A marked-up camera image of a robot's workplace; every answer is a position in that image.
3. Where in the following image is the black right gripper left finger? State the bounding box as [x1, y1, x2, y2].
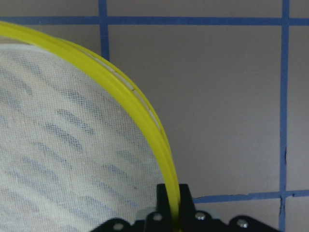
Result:
[144, 184, 173, 232]

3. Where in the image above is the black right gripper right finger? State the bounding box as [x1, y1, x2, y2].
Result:
[179, 184, 221, 232]

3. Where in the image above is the yellow steamer basket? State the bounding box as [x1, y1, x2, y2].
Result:
[0, 22, 180, 232]

